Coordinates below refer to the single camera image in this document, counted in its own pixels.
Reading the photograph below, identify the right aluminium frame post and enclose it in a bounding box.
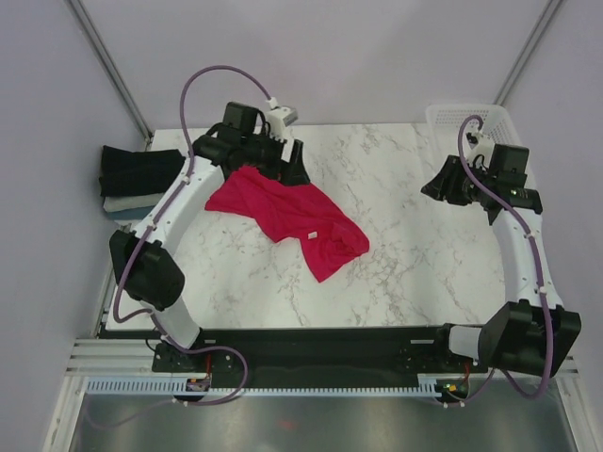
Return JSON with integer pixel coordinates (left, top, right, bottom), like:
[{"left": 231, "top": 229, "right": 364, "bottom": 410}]
[{"left": 493, "top": 0, "right": 566, "bottom": 106}]

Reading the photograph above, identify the white slotted cable duct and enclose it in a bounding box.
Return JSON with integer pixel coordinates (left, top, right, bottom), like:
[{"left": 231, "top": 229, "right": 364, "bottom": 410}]
[{"left": 85, "top": 376, "right": 441, "bottom": 397}]

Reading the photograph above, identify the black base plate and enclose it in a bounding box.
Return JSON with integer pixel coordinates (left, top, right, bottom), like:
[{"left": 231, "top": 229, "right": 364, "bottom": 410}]
[{"left": 152, "top": 326, "right": 487, "bottom": 387}]

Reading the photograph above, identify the folded black t shirt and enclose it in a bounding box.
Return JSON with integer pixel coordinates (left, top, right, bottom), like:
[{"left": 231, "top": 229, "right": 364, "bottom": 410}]
[{"left": 99, "top": 146, "right": 185, "bottom": 198}]

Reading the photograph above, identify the white plastic basket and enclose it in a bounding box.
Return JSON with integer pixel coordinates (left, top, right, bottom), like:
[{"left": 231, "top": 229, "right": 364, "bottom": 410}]
[{"left": 425, "top": 102, "right": 524, "bottom": 147}]

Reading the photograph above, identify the aluminium frame post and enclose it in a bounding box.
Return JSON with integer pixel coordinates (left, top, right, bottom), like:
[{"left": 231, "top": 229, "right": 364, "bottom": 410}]
[
  {"left": 493, "top": 0, "right": 566, "bottom": 106},
  {"left": 65, "top": 0, "right": 154, "bottom": 145}
]

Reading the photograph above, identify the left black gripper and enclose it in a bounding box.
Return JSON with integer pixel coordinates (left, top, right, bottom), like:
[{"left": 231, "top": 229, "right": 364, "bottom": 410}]
[{"left": 244, "top": 129, "right": 312, "bottom": 189}]

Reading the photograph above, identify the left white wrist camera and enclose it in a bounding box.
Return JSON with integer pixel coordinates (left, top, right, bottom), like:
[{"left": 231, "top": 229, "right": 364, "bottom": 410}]
[{"left": 265, "top": 97, "right": 299, "bottom": 142}]

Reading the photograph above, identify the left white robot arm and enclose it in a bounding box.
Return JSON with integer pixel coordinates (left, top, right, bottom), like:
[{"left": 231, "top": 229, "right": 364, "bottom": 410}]
[{"left": 109, "top": 99, "right": 310, "bottom": 370}]

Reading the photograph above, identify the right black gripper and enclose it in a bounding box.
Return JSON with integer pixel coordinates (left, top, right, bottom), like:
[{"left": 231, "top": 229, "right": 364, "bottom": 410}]
[{"left": 420, "top": 154, "right": 495, "bottom": 206}]

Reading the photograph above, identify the folded blue t shirt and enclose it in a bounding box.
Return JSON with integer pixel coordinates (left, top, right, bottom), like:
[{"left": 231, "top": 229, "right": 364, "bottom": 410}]
[{"left": 106, "top": 206, "right": 154, "bottom": 221}]

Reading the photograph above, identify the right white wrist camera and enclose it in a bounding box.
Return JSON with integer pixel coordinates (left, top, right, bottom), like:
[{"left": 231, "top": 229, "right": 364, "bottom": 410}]
[{"left": 465, "top": 130, "right": 495, "bottom": 168}]

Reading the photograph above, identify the aluminium rail profile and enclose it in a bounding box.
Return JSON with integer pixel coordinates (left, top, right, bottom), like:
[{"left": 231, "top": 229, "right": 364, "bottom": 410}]
[{"left": 65, "top": 336, "right": 159, "bottom": 377}]

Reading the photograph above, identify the left aluminium frame post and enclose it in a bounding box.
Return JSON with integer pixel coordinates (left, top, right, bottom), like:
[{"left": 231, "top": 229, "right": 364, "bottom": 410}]
[{"left": 65, "top": 0, "right": 154, "bottom": 145}]

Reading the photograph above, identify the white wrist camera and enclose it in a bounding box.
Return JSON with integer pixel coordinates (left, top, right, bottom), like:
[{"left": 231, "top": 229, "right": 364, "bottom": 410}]
[
  {"left": 265, "top": 97, "right": 299, "bottom": 142},
  {"left": 465, "top": 130, "right": 495, "bottom": 168}
]

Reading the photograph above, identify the red t shirt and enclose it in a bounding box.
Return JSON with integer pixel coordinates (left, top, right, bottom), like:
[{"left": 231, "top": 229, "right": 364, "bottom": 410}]
[{"left": 205, "top": 167, "right": 370, "bottom": 283}]

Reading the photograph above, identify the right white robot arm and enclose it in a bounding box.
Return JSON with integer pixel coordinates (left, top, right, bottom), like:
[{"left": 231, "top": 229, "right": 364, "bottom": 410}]
[{"left": 421, "top": 144, "right": 581, "bottom": 377}]

